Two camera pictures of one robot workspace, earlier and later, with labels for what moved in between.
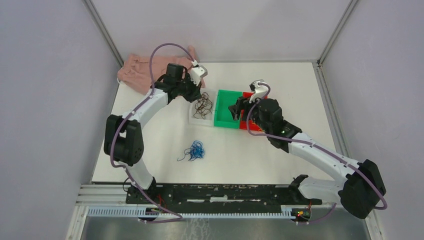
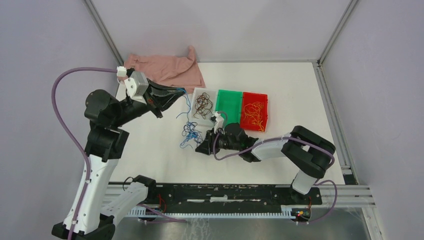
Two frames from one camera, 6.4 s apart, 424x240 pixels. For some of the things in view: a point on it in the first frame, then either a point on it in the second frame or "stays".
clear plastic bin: (202, 111) stays
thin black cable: (203, 106) stays
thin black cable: (203, 105) stays
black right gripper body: (243, 103) to (210, 137)
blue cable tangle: (197, 151) to (190, 130)
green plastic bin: (223, 117) stays
